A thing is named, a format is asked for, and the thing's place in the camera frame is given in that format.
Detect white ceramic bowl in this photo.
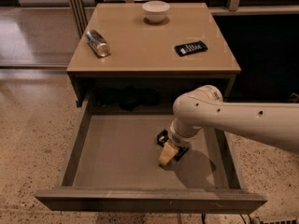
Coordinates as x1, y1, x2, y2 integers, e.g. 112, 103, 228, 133
142, 1, 170, 23

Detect brown cabinet with counter top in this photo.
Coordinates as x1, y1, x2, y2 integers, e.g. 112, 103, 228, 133
67, 3, 240, 105

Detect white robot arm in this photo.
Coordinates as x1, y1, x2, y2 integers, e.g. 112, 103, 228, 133
159, 85, 299, 165

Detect black snack bar on counter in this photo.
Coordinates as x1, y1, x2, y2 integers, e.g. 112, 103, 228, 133
174, 40, 208, 57

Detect power strip on floor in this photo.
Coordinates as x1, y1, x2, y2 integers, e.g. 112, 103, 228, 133
252, 216, 299, 224

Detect silver metal can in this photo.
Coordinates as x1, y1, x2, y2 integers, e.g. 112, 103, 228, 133
86, 30, 110, 58

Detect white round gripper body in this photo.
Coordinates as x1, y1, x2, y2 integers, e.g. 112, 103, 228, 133
169, 119, 201, 147

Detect black cables on floor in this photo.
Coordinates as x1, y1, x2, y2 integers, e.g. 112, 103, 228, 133
200, 213, 255, 224

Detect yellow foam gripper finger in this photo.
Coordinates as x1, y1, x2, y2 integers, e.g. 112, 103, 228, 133
159, 140, 179, 165

